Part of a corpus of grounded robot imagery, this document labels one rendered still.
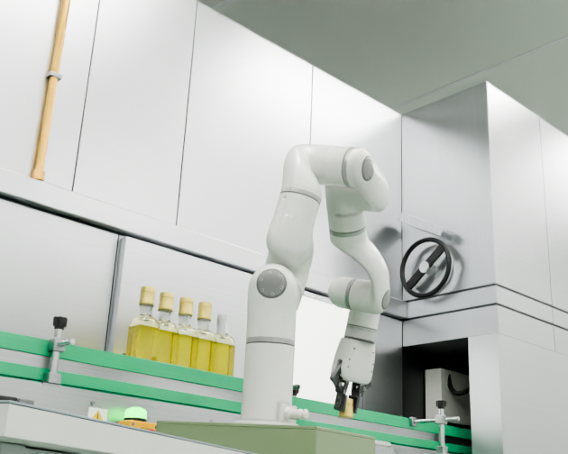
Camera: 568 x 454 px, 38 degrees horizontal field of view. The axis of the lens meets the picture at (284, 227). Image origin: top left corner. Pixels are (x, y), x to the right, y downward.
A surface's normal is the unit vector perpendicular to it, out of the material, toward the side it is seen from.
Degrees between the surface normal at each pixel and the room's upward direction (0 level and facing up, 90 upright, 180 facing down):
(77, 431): 90
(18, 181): 90
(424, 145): 90
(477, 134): 90
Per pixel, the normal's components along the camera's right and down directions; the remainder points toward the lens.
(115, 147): 0.69, -0.22
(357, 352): 0.55, -0.01
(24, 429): 0.91, -0.10
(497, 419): -0.72, -0.26
